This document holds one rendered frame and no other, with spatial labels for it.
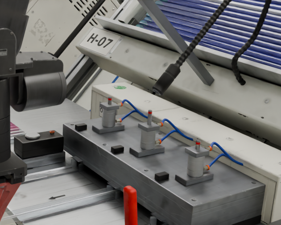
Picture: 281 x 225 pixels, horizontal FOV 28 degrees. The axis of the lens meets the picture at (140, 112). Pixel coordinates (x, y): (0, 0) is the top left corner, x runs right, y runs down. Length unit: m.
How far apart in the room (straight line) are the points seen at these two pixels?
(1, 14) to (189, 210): 0.33
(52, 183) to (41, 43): 1.29
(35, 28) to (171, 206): 1.45
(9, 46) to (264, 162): 0.39
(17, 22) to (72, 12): 1.52
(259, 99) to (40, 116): 0.48
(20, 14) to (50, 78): 0.10
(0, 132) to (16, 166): 0.05
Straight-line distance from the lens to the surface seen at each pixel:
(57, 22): 2.14
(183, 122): 0.95
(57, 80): 0.71
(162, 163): 0.82
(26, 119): 1.16
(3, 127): 0.69
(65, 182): 0.89
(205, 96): 0.99
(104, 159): 0.86
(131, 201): 0.63
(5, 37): 0.64
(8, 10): 0.64
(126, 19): 1.22
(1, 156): 0.70
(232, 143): 0.87
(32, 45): 2.11
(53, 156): 0.95
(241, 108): 0.94
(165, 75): 0.76
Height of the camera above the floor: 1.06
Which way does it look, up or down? 10 degrees up
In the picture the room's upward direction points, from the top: 38 degrees clockwise
